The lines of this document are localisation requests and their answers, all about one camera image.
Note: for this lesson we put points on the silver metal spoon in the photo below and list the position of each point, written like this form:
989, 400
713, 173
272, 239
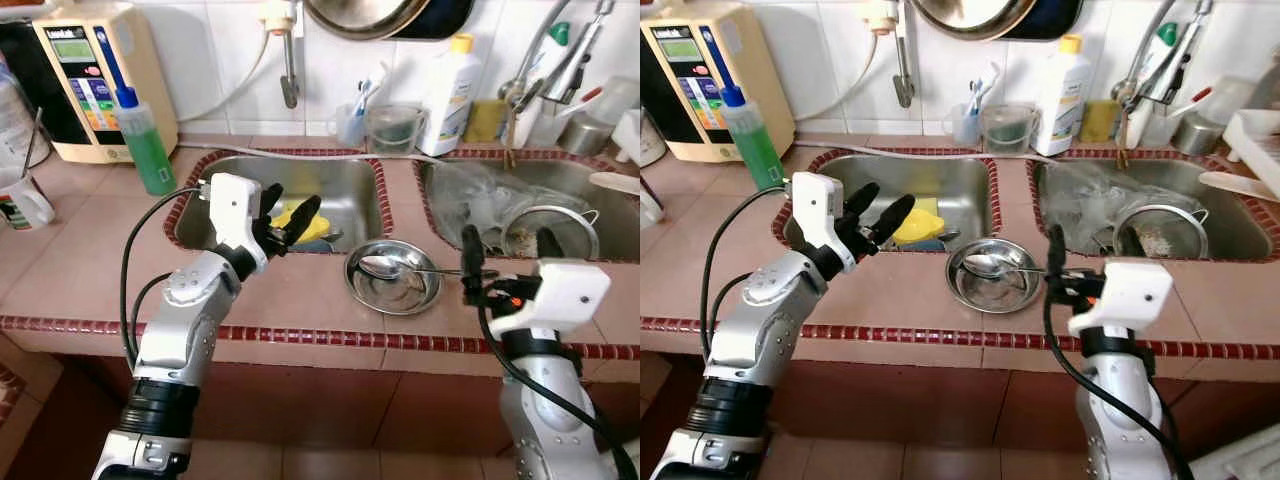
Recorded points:
985, 265
380, 265

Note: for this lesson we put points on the small steel bowl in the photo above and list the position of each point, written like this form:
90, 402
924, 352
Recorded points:
990, 295
390, 295

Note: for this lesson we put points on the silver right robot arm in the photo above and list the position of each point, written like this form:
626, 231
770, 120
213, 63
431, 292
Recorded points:
1120, 400
545, 400

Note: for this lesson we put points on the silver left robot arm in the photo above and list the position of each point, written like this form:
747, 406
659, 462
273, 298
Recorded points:
750, 330
180, 330

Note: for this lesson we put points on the yellow plastic funnel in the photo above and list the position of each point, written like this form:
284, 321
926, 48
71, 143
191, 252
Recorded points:
320, 232
925, 228

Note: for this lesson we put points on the teal plastic cup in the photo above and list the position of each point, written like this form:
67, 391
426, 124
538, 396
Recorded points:
310, 248
930, 246

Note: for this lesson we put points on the metal strainer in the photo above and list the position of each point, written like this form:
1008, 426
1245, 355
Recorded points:
1175, 240
518, 238

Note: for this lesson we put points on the steel sink basin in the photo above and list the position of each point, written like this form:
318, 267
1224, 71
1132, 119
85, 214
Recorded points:
340, 190
960, 185
1240, 230
610, 225

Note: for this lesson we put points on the clear plastic bag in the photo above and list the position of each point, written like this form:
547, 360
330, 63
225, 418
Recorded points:
1080, 200
470, 200

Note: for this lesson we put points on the brown wooden chopsticks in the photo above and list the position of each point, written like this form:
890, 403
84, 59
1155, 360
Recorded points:
1123, 150
510, 150

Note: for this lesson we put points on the clear plastic mug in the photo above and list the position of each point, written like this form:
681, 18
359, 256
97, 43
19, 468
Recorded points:
963, 130
350, 130

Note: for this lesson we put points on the small steel cup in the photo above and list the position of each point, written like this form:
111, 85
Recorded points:
1197, 138
585, 138

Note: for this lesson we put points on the green liquid bottle blue cap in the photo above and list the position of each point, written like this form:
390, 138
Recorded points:
150, 160
760, 155

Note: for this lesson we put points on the clear plastic measuring jug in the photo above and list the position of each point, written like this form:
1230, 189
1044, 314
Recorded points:
395, 135
1008, 135

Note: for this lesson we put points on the thick yellow sponge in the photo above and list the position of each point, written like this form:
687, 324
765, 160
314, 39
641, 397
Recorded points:
1098, 122
485, 122

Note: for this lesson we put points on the blue toothbrush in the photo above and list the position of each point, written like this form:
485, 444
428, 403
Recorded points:
975, 100
362, 100

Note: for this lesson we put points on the white detergent bottle yellow cap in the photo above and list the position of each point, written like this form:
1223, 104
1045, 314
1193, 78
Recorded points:
1062, 110
450, 110

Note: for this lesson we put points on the chrome sink faucet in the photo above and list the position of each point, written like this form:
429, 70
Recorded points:
1170, 75
570, 70

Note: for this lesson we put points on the large hanging steel bowl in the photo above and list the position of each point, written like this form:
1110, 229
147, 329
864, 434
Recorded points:
360, 18
965, 18

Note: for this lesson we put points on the white bottle green cap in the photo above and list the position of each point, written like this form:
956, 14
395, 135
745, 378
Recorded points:
1168, 33
560, 33

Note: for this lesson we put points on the blue black tray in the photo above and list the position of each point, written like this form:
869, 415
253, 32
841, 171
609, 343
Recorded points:
450, 18
1060, 18

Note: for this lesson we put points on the thin metal stirrer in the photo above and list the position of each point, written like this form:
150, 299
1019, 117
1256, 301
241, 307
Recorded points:
34, 140

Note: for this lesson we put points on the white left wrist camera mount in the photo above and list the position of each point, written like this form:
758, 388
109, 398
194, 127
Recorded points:
815, 210
235, 210

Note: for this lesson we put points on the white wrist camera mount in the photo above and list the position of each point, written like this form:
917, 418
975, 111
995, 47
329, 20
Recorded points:
1130, 295
560, 295
235, 210
815, 210

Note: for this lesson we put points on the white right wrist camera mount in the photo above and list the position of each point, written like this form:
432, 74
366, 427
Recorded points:
1130, 295
560, 295

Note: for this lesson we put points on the grey wall water spout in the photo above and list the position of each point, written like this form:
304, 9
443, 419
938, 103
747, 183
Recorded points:
290, 70
903, 70

